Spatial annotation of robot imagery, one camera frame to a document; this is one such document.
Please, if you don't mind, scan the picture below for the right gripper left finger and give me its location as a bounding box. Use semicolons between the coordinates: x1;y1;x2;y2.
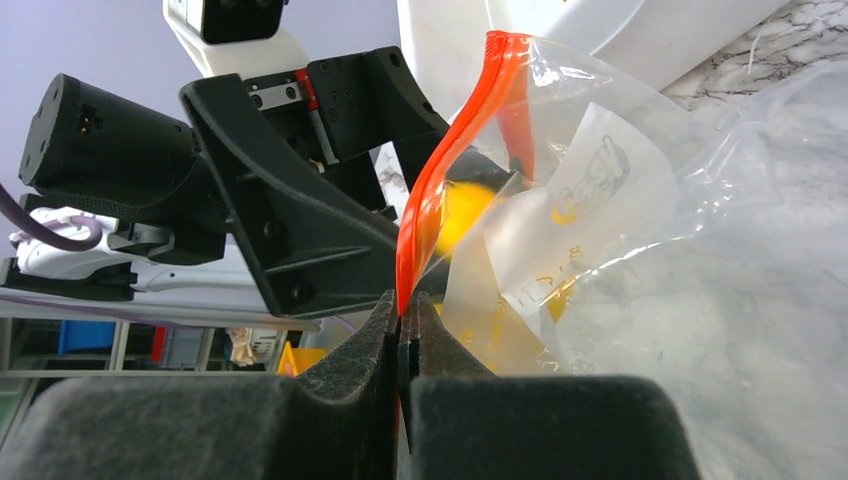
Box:
1;292;398;479

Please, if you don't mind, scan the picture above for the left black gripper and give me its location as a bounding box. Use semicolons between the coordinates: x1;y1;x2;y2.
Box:
180;46;513;319

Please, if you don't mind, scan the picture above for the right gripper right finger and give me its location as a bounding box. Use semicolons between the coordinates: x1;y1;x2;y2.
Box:
401;294;699;479

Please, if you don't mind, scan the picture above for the yellow bell pepper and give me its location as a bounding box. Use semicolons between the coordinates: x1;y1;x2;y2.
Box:
435;182;498;256

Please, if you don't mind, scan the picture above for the clear zip bag orange zipper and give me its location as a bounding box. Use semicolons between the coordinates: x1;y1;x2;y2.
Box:
396;30;847;479

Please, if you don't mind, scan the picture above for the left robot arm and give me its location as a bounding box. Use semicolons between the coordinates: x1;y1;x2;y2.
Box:
1;47;448;320

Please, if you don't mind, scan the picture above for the white plastic bin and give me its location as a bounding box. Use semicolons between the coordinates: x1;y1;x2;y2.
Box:
397;0;785;119

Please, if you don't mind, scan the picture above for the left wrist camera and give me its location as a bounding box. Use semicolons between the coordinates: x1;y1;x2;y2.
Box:
162;0;310;79

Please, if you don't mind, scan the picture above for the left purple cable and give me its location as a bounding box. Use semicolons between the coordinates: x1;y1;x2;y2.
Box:
0;182;104;253

